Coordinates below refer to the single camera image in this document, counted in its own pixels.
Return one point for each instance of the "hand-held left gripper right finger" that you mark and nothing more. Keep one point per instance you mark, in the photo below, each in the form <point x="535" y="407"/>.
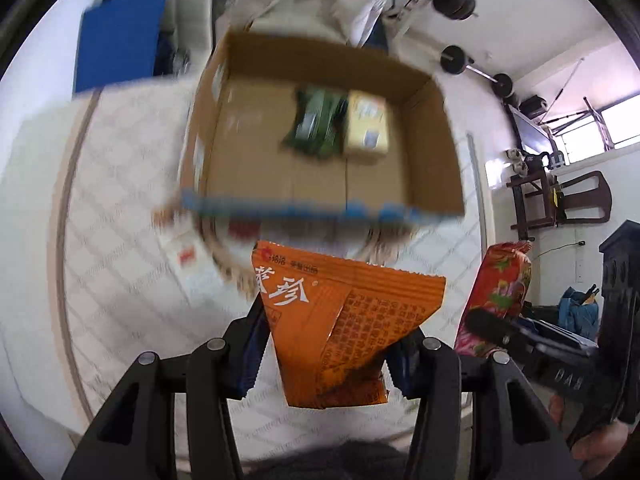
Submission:
<point x="403" y="371"/>

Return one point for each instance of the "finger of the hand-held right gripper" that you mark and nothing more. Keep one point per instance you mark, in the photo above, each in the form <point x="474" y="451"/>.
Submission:
<point x="490" y="325"/>

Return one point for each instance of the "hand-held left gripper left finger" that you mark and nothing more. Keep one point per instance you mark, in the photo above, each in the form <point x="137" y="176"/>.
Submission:
<point x="251" y="360"/>

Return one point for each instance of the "red floral snack bag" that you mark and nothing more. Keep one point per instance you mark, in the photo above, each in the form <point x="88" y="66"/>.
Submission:
<point x="497" y="285"/>

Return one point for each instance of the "orange snack packet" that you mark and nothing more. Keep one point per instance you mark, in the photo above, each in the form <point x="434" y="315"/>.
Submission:
<point x="340" y="325"/>

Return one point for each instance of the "cardboard box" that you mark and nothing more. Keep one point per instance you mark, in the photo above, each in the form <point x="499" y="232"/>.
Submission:
<point x="320" y="170"/>

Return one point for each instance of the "person's right hand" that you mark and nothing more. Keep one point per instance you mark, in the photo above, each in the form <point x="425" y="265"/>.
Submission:
<point x="602" y="447"/>

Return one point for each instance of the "blue bag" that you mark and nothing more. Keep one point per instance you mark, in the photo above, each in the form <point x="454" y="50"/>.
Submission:
<point x="577" y="310"/>

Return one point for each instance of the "beige striped snack packet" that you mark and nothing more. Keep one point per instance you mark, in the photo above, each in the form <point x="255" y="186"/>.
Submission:
<point x="232" y="265"/>

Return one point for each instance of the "dark wooden cabinet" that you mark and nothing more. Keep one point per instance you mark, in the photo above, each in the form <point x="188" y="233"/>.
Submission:
<point x="620" y="270"/>

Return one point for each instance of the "white red snack packet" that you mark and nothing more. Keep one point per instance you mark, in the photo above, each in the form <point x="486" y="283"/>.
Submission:
<point x="187" y="255"/>

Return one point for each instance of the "dark wooden chair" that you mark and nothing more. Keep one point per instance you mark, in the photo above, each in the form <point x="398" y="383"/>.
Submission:
<point x="560" y="200"/>

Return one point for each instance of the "pair of light shoes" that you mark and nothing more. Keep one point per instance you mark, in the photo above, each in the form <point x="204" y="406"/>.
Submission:
<point x="516" y="160"/>

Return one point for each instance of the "white quilted mattress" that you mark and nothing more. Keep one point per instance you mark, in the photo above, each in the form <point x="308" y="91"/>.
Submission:
<point x="115" y="210"/>

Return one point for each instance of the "window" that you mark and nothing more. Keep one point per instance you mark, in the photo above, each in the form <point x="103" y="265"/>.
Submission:
<point x="605" y="127"/>

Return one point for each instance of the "yellow snack box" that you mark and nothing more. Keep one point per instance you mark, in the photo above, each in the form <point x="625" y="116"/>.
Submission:
<point x="366" y="127"/>

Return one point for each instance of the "green snack packet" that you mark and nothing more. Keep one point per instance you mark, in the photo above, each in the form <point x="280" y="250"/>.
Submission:
<point x="315" y="122"/>

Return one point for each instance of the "black barbell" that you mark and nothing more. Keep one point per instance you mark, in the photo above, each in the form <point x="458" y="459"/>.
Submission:
<point x="475" y="67"/>

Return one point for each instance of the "stack of black weight plates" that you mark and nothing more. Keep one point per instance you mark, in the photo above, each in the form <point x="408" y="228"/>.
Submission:
<point x="455" y="0"/>

